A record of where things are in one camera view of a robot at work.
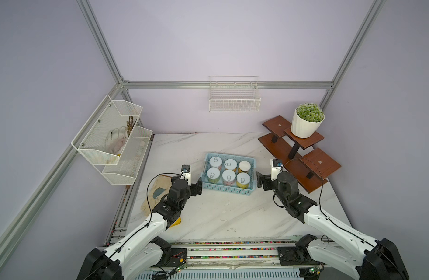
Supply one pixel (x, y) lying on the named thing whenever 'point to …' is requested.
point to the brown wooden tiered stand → (310, 169)
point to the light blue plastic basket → (221, 186)
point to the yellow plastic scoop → (178, 221)
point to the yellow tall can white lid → (244, 165)
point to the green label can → (213, 174)
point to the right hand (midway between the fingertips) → (266, 173)
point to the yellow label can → (230, 164)
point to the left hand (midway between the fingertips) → (190, 178)
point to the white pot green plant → (307, 120)
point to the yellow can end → (243, 179)
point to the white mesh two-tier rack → (112, 140)
